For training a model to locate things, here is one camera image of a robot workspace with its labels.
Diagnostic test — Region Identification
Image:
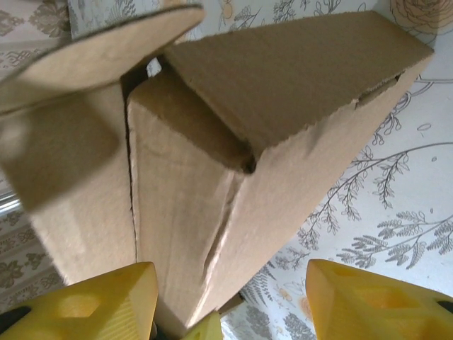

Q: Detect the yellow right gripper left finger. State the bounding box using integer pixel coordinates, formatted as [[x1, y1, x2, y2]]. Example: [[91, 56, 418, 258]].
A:
[[0, 261, 159, 340]]

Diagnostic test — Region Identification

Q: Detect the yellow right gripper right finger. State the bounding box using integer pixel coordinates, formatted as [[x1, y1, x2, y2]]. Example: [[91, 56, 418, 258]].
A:
[[305, 259, 453, 340]]

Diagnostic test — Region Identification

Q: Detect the brown cardboard mailer box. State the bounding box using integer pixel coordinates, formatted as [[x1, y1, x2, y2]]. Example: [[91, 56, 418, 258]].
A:
[[0, 0, 435, 340]]

